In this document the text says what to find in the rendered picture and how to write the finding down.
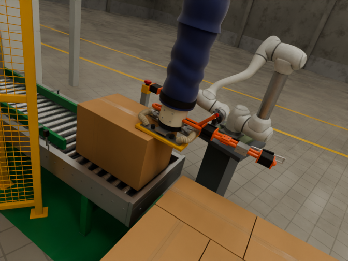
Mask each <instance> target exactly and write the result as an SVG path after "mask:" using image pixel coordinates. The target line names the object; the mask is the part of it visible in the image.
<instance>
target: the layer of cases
mask: <svg viewBox="0 0 348 261"><path fill-rule="evenodd" d="M256 216H257V215H255V214H253V213H252V212H250V211H248V210H246V209H244V208H242V207H241V206H239V205H237V204H235V203H233V202H231V201H230V200H228V199H226V198H224V197H222V196H221V195H219V194H217V193H215V192H213V191H211V190H209V189H208V188H206V187H204V186H202V185H200V184H199V183H197V182H195V181H193V180H191V179H189V178H188V177H186V176H184V175H183V176H182V177H181V178H180V179H179V180H178V181H177V182H176V183H175V184H174V185H173V186H172V187H171V188H170V189H169V190H168V191H167V192H166V193H165V194H164V195H163V196H162V197H161V198H160V199H159V200H158V201H157V202H156V204H155V205H154V206H153V207H152V208H151V209H150V210H149V211H148V212H147V213H146V214H145V215H144V216H143V217H142V218H141V219H140V220H139V221H138V222H137V223H136V224H135V225H134V226H133V227H132V228H131V229H130V230H129V231H128V232H127V233H126V234H125V235H124V236H123V237H122V238H121V239H120V240H119V242H118V243H117V244H116V245H115V246H114V247H113V248H112V249H111V250H110V251H109V252H108V253H107V254H106V255H105V256H104V257H103V258H102V259H101V260H100V261H339V260H337V259H335V258H333V257H332V256H330V255H328V254H326V253H324V252H322V251H321V250H319V249H317V248H315V247H313V246H312V245H310V244H308V243H306V242H304V241H302V240H300V239H299V238H297V237H295V236H293V235H291V234H290V233H288V232H286V231H284V230H282V229H280V228H279V227H277V226H275V225H273V224H271V223H269V222H268V221H266V220H264V219H262V218H261V217H258V216H257V217H256Z"/></svg>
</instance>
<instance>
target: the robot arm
mask: <svg viewBox="0 0 348 261"><path fill-rule="evenodd" d="M306 60H307V55H306V54H305V53H304V52H303V51H302V50H301V49H299V48H297V47H295V46H292V45H289V44H287V43H282V42H281V41H280V39H279V38H278V37H277V36H270V37H269V38H267V39H266V40H265V41H264V42H263V43H262V44H261V45H260V46H259V48H258V49H257V51H256V52H255V54H254V56H253V58H252V60H251V62H250V64H249V66H248V68H247V69H246V70H245V71H243V72H241V73H239V74H236V75H233V76H230V77H227V78H224V79H222V80H219V81H217V82H215V83H214V84H213V85H212V86H210V87H209V88H208V89H205V90H199V92H198V96H197V102H196V104H197V105H199V106H200V107H201V108H202V109H205V110H207V111H208V112H209V113H211V114H212V115H214V114H216V113H218V114H219V117H217V118H215V119H213V120H212V123H211V124H212V125H213V126H216V125H217V124H220V123H221V122H223V121H224V120H225V119H226V118H227V117H228V118H227V121H226V124H222V123H221V124H220V127H221V128H222V129H219V132H220V133H222V134H225V135H227V136H229V137H232V139H233V138H236V139H238V138H240V137H242V136H244V135H245V134H246V135H247V136H249V137H250V138H252V139H254V140H256V141H260V142H267V141H268V140H269V139H270V138H271V137H272V135H273V128H272V127H271V119H270V115H271V113H272V111H273V109H274V107H275V104H276V102H277V100H278V98H279V96H280V94H281V92H282V89H283V87H284V85H285V83H286V80H287V78H288V76H289V75H290V74H291V73H292V72H293V71H294V70H299V69H300V68H302V67H303V66H304V64H305V63H306ZM267 61H273V62H274V73H273V75H272V78H271V80H270V82H269V85H268V87H267V90H266V93H265V95H264V98H263V100H262V102H261V105H260V107H259V110H258V112H257V113H256V114H254V115H253V116H251V115H250V112H249V110H248V108H247V107H246V106H243V105H237V106H236V107H234V108H233V109H232V110H231V112H230V109H229V107H228V106H227V105H226V104H224V103H221V102H219V101H217V100H216V92H217V90H218V89H220V88H222V87H224V86H227V85H231V84H234V83H237V82H241V81H244V80H246V79H248V78H250V77H251V76H253V75H254V74H255V73H256V72H257V71H258V70H259V69H260V68H261V67H262V66H263V65H264V64H265V63H266V62H267ZM229 112H230V113H229Z"/></svg>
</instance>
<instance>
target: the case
mask: <svg viewBox="0 0 348 261"><path fill-rule="evenodd" d="M144 109H149V108H148V107H146V106H144V105H142V104H140V103H138V102H136V101H133V100H131V99H129V98H127V97H125V96H123V95H121V94H118V93H117V94H113V95H109V96H105V97H101V98H97V99H93V100H90V101H85V102H82V103H78V104H77V130H76V152H77V153H79V154H80V155H82V156H83V157H85V158H87V159H88V160H90V161H91V162H92V163H94V164H96V165H97V166H99V167H100V168H102V169H103V170H105V171H107V172H108V173H110V174H112V175H113V176H115V177H116V178H118V179H119V180H121V181H123V182H124V183H126V184H127V185H129V186H130V187H132V188H134V189H135V190H137V191H139V190H140V189H141V188H142V187H143V186H145V185H146V184H147V183H148V182H149V181H151V180H152V179H153V178H154V177H155V176H157V175H158V174H159V173H160V172H161V171H162V170H164V169H165V168H166V167H167V166H168V165H169V161H170V157H171V154H172V150H173V147H171V146H169V145H167V144H165V143H163V142H161V141H160V140H158V139H156V138H154V137H152V136H150V135H148V134H147V133H145V132H143V131H141V130H139V129H137V128H136V127H135V125H136V124H138V123H140V122H141V121H140V120H139V118H138V114H139V112H141V111H142V110H144Z"/></svg>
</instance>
